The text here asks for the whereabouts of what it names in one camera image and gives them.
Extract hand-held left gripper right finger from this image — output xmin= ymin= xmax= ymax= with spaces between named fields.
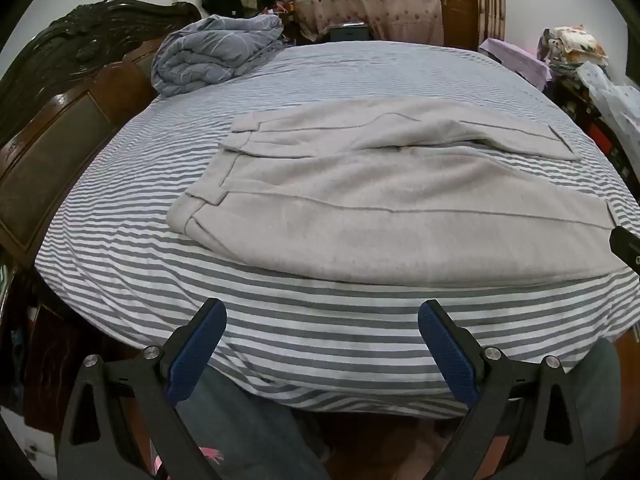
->
xmin=417 ymin=299 xmax=586 ymax=480

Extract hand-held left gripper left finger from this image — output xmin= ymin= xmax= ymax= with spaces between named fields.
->
xmin=56 ymin=297 xmax=228 ymax=480

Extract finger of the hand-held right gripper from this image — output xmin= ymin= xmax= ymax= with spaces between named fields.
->
xmin=609 ymin=225 xmax=640 ymax=277

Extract light grey pants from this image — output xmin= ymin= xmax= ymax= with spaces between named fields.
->
xmin=166 ymin=96 xmax=636 ymax=288

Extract person's left leg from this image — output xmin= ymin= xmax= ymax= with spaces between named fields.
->
xmin=177 ymin=360 xmax=328 ymax=480

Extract person's leg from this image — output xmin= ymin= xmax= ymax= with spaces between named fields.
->
xmin=177 ymin=360 xmax=328 ymax=480
xmin=570 ymin=339 xmax=622 ymax=473

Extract grey white striped bed sheet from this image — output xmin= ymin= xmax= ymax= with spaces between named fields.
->
xmin=35 ymin=40 xmax=640 ymax=418

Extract person's right leg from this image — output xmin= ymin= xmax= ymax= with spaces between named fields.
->
xmin=570 ymin=339 xmax=622 ymax=473

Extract white dotted cloth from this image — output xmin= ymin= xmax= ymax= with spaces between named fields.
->
xmin=577 ymin=62 xmax=640 ymax=156

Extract dark wooden bedside cabinet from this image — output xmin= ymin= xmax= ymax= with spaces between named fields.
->
xmin=0 ymin=265 xmax=151 ymax=461

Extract dark cluttered cabinet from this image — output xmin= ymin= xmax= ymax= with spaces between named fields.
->
xmin=545 ymin=76 xmax=640 ymax=191

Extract floral fabric bundle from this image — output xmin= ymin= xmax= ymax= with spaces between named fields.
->
xmin=537 ymin=24 xmax=610 ymax=76

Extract purple cloth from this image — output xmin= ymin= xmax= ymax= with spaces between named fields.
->
xmin=479 ymin=37 xmax=553 ymax=86

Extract dark carved wooden headboard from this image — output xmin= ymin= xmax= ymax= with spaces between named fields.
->
xmin=0 ymin=0 xmax=203 ymax=271

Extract brown wooden door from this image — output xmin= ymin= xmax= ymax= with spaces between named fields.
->
xmin=434 ymin=0 xmax=481 ymax=51

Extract folded blue-grey quilt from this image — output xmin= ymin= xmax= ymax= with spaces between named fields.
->
xmin=151 ymin=13 xmax=286 ymax=98

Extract small grey box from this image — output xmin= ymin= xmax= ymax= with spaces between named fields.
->
xmin=329 ymin=22 xmax=372 ymax=43

